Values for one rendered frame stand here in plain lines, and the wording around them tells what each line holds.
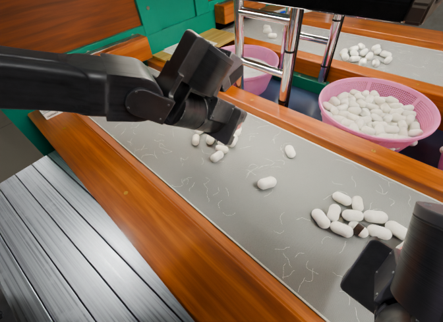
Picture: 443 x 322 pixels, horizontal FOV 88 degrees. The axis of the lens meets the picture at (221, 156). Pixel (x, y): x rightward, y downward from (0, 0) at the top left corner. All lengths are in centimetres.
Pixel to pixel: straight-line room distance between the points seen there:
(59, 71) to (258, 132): 43
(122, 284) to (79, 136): 37
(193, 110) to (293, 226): 26
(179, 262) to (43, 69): 30
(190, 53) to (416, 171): 46
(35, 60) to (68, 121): 47
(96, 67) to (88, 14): 60
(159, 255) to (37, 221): 37
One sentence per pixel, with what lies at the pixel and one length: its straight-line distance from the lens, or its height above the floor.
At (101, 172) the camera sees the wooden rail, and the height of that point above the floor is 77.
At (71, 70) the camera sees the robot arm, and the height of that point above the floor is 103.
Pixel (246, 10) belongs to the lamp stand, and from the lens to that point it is 62.
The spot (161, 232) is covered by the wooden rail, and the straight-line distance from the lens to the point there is 42.
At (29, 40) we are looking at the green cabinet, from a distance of 85.
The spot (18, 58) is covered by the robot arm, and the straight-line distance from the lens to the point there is 30.
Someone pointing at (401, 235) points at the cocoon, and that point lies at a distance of 48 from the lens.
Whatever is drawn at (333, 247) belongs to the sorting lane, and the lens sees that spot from 44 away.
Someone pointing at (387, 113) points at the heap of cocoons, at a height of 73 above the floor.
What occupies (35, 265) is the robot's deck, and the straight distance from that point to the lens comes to 63.
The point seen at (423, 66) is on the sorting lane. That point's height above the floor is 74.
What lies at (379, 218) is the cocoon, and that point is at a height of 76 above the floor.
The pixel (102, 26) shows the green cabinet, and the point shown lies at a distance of 90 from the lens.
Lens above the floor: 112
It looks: 47 degrees down
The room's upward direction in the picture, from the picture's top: 6 degrees counter-clockwise
